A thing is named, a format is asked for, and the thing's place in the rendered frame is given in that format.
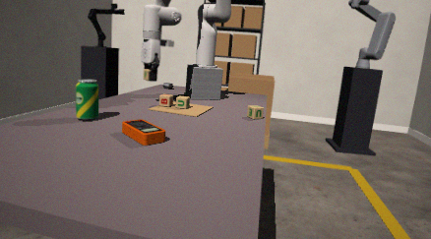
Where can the tan square mat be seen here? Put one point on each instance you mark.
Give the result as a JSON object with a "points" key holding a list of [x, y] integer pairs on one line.
{"points": [[193, 110]]}

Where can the tan letter block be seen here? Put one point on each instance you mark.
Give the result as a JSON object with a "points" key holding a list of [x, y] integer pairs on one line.
{"points": [[146, 74], [182, 102], [255, 112], [166, 100]]}

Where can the green drink can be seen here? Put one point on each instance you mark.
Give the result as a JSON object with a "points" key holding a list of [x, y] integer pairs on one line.
{"points": [[86, 100]]}

